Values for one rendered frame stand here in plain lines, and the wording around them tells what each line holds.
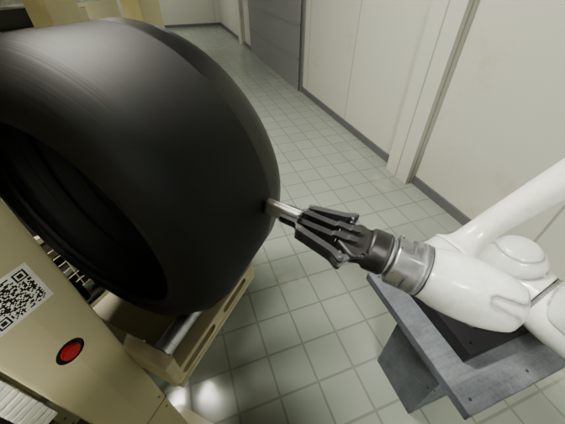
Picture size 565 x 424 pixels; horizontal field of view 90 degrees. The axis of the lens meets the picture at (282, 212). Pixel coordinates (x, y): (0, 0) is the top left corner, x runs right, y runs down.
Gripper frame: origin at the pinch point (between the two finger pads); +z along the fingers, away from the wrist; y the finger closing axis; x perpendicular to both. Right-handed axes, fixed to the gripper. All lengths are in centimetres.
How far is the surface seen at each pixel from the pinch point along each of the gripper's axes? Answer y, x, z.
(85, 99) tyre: 14.9, -19.9, 22.4
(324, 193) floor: -166, 124, 16
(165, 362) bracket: 25.3, 27.7, 10.9
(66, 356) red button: 33.6, 17.6, 22.3
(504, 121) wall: -180, 29, -78
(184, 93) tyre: 3.9, -18.8, 16.8
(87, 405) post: 37, 33, 21
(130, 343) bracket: 25.4, 29.0, 20.1
